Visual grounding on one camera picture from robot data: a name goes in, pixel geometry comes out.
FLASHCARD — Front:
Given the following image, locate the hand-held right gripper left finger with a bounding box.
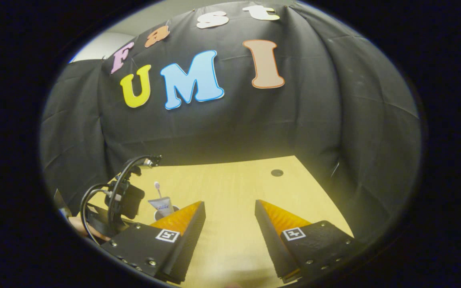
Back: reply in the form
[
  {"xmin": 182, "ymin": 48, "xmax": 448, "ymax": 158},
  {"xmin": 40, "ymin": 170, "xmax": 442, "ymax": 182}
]
[{"xmin": 100, "ymin": 200, "xmax": 206, "ymax": 284}]

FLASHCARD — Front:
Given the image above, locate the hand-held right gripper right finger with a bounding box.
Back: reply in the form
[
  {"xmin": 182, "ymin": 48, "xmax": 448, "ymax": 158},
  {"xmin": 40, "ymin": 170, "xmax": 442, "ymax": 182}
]
[{"xmin": 255, "ymin": 199, "xmax": 356, "ymax": 284}]

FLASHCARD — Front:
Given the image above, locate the white cup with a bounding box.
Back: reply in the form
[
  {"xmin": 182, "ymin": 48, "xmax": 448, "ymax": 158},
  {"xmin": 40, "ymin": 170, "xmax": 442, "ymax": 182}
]
[{"xmin": 154, "ymin": 205, "xmax": 180, "ymax": 222}]

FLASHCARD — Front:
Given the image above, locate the white toothpaste tube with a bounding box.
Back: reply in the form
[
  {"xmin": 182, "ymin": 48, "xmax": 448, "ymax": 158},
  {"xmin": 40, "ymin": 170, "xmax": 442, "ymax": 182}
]
[{"xmin": 148, "ymin": 197, "xmax": 174, "ymax": 217}]

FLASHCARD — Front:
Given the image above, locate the wooden desktop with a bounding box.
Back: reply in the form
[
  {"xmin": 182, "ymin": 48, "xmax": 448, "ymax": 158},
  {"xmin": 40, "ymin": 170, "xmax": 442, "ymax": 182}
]
[{"xmin": 76, "ymin": 156, "xmax": 354, "ymax": 288}]

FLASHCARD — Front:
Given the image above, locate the black backdrop cloth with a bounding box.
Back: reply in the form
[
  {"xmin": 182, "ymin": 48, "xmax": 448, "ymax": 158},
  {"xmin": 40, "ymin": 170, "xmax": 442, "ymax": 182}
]
[{"xmin": 40, "ymin": 0, "xmax": 421, "ymax": 240}]

